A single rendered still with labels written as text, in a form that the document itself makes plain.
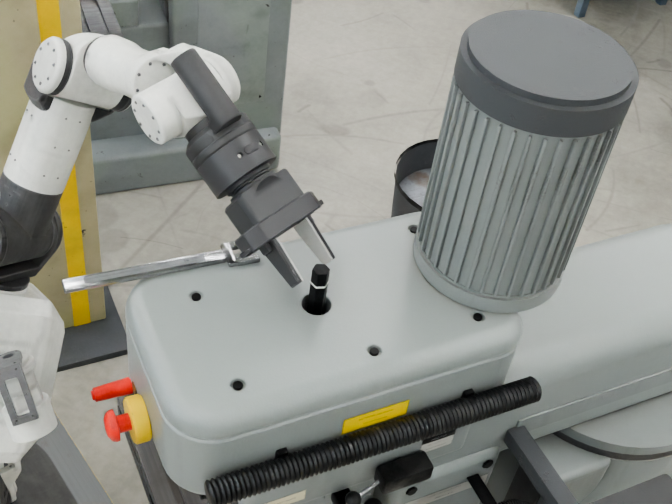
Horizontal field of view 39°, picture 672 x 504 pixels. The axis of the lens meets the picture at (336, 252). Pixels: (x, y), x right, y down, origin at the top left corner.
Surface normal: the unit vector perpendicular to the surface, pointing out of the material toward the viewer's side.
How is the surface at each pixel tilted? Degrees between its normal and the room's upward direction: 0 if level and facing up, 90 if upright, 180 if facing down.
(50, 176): 82
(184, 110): 34
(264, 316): 0
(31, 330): 58
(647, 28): 0
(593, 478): 90
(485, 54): 0
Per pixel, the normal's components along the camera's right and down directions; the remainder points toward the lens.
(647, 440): 0.11, -0.72
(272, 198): 0.49, -0.34
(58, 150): 0.57, 0.51
